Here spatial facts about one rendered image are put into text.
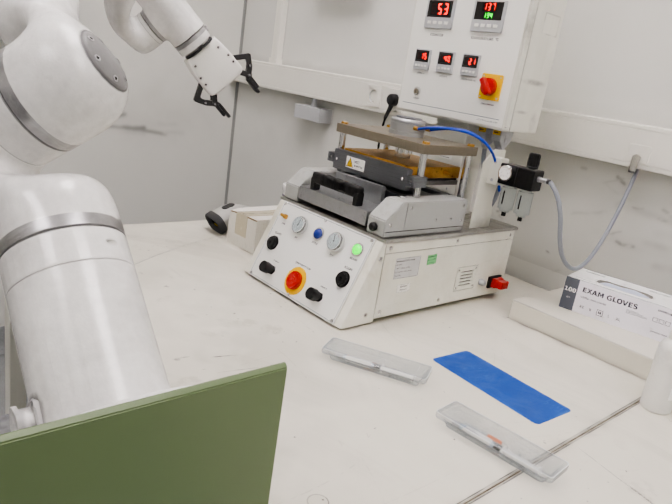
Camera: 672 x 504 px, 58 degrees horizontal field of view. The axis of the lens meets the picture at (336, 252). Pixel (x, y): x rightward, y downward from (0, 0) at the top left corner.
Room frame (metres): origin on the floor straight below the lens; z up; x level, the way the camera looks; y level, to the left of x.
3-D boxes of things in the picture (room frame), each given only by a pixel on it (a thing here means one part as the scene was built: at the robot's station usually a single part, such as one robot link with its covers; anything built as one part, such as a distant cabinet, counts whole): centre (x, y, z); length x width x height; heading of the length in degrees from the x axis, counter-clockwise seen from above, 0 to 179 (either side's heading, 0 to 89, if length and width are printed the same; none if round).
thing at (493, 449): (0.76, -0.27, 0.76); 0.18 x 0.06 x 0.02; 48
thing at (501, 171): (1.32, -0.36, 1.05); 0.15 x 0.05 x 0.15; 43
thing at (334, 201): (1.36, -0.08, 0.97); 0.30 x 0.22 x 0.08; 133
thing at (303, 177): (1.44, 0.03, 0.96); 0.25 x 0.05 x 0.07; 133
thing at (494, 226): (1.41, -0.14, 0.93); 0.46 x 0.35 x 0.01; 133
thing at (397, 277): (1.37, -0.12, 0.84); 0.53 x 0.37 x 0.17; 133
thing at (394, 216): (1.24, -0.15, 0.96); 0.26 x 0.05 x 0.07; 133
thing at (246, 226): (1.57, 0.19, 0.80); 0.19 x 0.13 x 0.09; 134
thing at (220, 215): (1.67, 0.28, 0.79); 0.20 x 0.08 x 0.08; 134
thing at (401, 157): (1.38, -0.12, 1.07); 0.22 x 0.17 x 0.10; 43
